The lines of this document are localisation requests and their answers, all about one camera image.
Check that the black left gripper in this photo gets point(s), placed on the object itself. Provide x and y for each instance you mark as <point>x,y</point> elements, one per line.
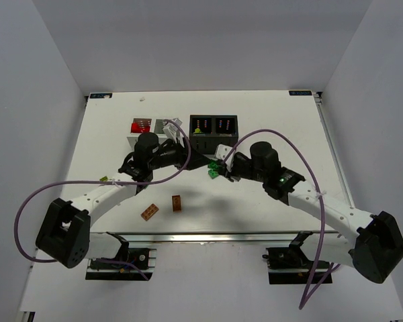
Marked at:
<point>183,156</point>

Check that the red arch lego brick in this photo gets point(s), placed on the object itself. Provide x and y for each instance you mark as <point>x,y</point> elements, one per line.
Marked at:
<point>140,127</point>

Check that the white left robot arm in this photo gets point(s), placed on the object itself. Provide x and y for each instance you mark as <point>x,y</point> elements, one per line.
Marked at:
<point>65,231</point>

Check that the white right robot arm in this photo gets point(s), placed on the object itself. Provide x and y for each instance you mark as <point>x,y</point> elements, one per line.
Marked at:
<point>371,244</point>

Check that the green lego pair with yellow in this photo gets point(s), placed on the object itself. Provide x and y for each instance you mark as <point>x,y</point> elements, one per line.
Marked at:
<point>213,165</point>

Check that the green square lego brick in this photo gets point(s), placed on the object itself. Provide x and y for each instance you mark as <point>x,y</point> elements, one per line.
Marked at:
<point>213,174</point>

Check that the black two-compartment container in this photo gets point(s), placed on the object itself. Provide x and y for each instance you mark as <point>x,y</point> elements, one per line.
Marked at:
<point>217,129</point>

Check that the brown lego brick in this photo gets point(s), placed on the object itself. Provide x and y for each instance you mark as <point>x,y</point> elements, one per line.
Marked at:
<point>176,203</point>

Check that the white two-compartment container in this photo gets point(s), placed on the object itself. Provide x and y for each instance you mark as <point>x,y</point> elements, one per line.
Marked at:
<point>160,127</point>

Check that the orange lego brick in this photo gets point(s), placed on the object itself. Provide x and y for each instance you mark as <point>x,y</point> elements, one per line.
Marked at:
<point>149,212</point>

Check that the blue label sticker right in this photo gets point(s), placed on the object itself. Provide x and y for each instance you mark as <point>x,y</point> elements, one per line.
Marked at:
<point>300,93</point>

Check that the blue label sticker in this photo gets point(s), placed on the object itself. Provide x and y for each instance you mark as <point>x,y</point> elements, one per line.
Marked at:
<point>300,93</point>
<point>100,95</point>

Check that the blue label sticker left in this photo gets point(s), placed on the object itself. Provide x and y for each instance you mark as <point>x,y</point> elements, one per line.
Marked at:
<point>100,95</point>

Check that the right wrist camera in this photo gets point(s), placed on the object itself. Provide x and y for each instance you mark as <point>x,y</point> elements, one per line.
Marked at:
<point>225,154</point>

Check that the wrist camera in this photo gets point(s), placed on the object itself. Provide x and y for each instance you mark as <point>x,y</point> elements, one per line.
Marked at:
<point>171,129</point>
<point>225,154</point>

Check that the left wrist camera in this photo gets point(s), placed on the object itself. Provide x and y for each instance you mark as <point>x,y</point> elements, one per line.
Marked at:
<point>171,129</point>

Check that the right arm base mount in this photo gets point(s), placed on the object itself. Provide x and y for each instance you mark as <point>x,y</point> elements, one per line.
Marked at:
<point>286,262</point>

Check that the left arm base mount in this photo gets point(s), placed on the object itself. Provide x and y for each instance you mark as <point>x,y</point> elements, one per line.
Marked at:
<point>113,257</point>

